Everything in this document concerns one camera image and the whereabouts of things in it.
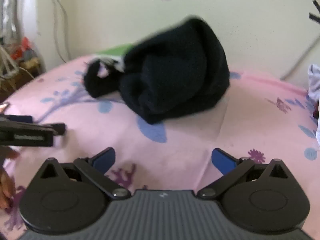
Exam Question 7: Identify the black tape cross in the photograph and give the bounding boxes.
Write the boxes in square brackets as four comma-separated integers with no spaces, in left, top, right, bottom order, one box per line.
[309,0,320,25]

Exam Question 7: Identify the white crumpled cloth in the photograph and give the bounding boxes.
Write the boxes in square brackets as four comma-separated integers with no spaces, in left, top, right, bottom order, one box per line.
[306,64,320,151]

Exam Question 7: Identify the person's left hand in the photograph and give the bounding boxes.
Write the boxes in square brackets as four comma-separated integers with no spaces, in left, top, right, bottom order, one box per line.
[0,148,20,210]

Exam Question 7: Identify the green knitted sweater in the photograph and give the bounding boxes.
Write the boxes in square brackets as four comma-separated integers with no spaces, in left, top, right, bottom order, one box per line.
[96,44,137,58]

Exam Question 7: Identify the grey hanging cable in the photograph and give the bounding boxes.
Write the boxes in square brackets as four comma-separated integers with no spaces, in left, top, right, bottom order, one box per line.
[49,0,71,63]

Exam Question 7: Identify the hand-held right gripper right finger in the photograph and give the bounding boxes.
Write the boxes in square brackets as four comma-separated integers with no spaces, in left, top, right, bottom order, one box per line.
[197,148,291,201]

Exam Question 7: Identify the red and grey clutter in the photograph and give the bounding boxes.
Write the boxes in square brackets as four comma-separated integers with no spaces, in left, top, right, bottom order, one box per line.
[10,37,40,67]

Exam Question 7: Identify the pink floral bedsheet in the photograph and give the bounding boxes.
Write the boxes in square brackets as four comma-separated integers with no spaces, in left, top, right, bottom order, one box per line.
[0,54,320,240]

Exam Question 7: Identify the black garment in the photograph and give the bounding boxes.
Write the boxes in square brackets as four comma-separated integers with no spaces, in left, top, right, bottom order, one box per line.
[84,17,230,125]

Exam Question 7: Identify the white wire rack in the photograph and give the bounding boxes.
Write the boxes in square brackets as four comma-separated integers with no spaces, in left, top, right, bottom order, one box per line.
[0,45,20,78]

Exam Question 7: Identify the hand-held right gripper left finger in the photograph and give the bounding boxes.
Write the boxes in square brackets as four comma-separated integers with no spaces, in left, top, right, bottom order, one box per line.
[39,147,131,201]

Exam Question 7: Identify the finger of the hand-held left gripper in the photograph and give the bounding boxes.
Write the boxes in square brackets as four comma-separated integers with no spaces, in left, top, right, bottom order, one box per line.
[0,114,34,124]
[0,122,67,148]

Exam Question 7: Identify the white curtain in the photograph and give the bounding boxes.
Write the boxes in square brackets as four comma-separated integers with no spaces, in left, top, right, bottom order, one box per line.
[0,0,39,44]

